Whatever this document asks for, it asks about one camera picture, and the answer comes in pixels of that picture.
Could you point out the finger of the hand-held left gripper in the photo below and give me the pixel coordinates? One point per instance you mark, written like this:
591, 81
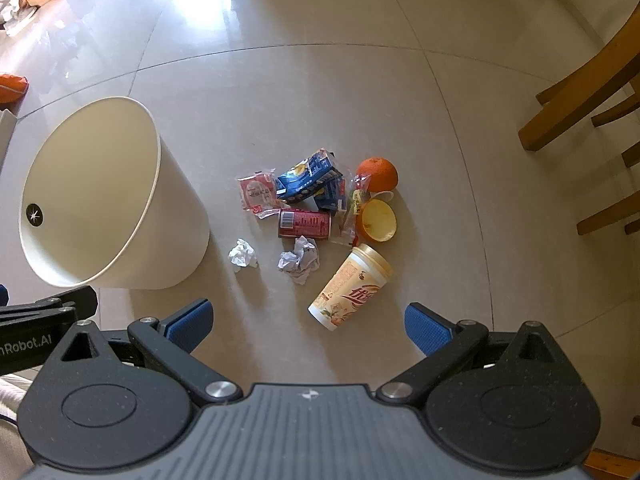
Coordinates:
60, 305

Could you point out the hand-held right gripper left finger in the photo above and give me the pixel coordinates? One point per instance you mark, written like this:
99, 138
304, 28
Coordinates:
192, 321

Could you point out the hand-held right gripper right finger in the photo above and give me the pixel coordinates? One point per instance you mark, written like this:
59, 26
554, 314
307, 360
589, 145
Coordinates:
425, 327

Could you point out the snack wrapper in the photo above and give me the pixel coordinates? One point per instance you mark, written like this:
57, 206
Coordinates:
350, 290

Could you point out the white paper ball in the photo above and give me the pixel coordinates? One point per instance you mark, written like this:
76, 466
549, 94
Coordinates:
242, 253

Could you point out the white trash bin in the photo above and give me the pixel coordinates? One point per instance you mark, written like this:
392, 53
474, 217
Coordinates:
125, 210

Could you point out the orange plastic lid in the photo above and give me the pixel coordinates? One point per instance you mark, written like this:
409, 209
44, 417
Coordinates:
380, 221

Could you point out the grey paper ball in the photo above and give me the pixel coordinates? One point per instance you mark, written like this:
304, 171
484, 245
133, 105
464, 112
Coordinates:
300, 259

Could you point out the clear plastic wrapper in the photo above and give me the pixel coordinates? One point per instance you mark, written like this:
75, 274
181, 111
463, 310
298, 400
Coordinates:
347, 220

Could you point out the small white cup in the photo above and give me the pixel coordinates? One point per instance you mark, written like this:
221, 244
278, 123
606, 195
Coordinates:
384, 196

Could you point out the red snack packet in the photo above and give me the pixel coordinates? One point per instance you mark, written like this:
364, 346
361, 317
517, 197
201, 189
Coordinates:
257, 192

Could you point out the red drink can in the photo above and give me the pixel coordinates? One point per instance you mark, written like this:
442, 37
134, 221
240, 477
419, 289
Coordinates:
305, 223

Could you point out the blue drink carton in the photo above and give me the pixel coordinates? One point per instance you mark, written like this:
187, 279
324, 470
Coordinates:
331, 196

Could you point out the orange fruit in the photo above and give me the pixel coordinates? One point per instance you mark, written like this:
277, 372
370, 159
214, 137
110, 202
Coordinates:
378, 172

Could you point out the blue snack packet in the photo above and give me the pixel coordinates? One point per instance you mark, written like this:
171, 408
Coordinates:
305, 172

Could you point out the beige cloth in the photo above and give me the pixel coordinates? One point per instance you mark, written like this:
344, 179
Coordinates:
15, 425

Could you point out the wooden chair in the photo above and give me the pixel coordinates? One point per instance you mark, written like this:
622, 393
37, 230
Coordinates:
595, 85

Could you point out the white plastic bags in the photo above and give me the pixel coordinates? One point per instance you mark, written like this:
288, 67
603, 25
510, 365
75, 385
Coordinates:
12, 7

